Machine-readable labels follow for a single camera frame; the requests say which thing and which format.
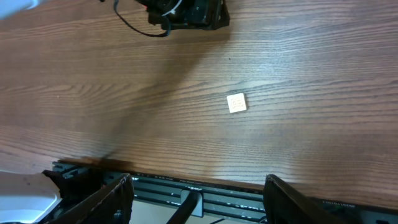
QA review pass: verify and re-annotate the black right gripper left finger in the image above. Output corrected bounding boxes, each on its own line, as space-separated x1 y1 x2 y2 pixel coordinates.
47 174 134 224

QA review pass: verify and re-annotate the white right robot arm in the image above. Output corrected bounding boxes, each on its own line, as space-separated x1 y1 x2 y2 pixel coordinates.
1 167 341 223

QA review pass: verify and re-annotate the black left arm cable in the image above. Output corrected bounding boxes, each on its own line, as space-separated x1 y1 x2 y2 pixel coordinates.
112 0 172 39

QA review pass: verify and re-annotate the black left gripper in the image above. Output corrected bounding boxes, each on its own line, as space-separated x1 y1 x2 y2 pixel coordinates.
137 0 230 30

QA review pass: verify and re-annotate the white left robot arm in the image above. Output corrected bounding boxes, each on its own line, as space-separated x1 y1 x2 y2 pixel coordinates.
1 0 230 32

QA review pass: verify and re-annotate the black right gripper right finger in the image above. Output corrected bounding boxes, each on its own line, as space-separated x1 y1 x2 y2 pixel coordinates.
263 174 343 224

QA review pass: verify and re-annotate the blue B wooden block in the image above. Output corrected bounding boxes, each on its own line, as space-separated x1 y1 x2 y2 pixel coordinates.
227 93 247 113

